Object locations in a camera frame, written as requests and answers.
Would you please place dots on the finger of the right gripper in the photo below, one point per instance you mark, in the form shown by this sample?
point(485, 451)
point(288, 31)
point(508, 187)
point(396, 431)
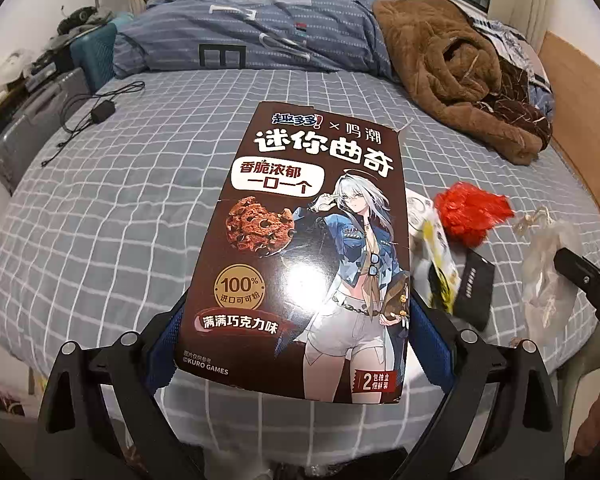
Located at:
point(580, 272)

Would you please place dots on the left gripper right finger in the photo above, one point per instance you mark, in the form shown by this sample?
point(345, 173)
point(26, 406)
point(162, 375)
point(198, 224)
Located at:
point(498, 418)

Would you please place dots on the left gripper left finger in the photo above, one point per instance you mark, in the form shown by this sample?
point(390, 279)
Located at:
point(99, 417)

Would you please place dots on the clear plastic bag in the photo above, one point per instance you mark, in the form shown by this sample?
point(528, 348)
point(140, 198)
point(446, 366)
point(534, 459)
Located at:
point(547, 297)

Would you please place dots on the red plastic bag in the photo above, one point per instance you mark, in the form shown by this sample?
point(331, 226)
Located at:
point(467, 213)

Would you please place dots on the yellow white snack wrapper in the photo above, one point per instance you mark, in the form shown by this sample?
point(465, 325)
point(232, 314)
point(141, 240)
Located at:
point(434, 274)

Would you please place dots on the brown cookie box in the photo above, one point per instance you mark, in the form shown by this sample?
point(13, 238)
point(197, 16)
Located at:
point(301, 285)

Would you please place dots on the black card sleeve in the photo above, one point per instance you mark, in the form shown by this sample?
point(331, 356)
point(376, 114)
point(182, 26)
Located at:
point(473, 301)

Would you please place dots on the grey checked bed sheet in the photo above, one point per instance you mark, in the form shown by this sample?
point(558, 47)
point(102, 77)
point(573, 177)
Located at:
point(108, 235)

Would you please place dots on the patterned pillow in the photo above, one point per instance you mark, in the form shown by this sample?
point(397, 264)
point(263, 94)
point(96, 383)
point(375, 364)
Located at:
point(511, 45)

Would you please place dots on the brown fleece blanket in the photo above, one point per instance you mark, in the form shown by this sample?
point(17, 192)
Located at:
point(455, 74)

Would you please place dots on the grey suitcase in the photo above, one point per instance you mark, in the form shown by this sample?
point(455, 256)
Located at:
point(35, 122)

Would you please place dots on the teal suitcase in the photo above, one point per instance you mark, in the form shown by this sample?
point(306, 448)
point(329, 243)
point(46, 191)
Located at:
point(93, 52)

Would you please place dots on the blue striped duvet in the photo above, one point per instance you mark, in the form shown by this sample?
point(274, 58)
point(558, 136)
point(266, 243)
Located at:
point(312, 35)

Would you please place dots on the wooden bed frame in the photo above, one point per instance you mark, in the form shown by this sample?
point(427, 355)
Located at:
point(575, 79)

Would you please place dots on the black charger with cable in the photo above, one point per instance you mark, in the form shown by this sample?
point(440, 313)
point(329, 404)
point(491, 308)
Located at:
point(103, 107)

